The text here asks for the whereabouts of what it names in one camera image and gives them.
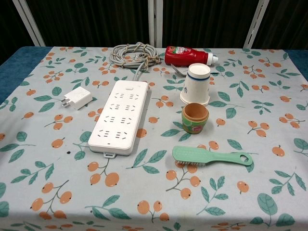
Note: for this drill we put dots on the white paper cup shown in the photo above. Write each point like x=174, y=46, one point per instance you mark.
x=195, y=89

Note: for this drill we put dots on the white plug adapter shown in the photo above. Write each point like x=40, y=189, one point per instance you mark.
x=79, y=97

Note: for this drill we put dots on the red ketchup bottle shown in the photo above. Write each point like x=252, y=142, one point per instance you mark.
x=185, y=56

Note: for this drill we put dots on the white frame post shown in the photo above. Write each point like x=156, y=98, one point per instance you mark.
x=154, y=24
x=256, y=24
x=31, y=24

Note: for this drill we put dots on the black pleated curtain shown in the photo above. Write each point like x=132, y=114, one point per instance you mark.
x=288, y=24
x=207, y=21
x=91, y=21
x=9, y=29

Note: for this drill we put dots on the floral tablecloth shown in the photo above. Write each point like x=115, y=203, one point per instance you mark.
x=240, y=144

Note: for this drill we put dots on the white power strip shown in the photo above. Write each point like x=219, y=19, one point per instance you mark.
x=115, y=125

